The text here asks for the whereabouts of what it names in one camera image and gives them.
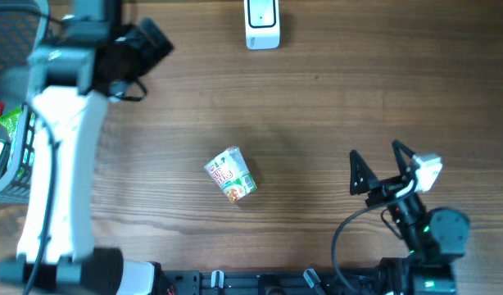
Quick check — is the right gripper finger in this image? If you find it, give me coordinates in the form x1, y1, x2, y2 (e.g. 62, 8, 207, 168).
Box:
349, 150, 378, 195
392, 139, 415, 175

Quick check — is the instant noodle cup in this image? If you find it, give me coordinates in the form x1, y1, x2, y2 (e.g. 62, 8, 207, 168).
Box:
204, 146, 257, 203

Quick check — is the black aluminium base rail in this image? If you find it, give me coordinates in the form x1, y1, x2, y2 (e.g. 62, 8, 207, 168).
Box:
152, 268, 457, 295

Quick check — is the green snack bag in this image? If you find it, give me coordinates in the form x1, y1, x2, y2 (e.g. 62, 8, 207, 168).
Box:
0, 107, 23, 143

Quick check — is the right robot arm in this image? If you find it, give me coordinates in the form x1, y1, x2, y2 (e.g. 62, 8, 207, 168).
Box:
349, 140, 470, 294

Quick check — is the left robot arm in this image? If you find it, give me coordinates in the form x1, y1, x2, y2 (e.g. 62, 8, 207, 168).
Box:
0, 1, 176, 294

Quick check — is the grey plastic mesh basket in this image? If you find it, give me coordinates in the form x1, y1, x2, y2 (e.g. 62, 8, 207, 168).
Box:
0, 0, 50, 204

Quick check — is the white barcode scanner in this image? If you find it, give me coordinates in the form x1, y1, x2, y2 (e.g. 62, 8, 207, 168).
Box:
243, 0, 281, 50

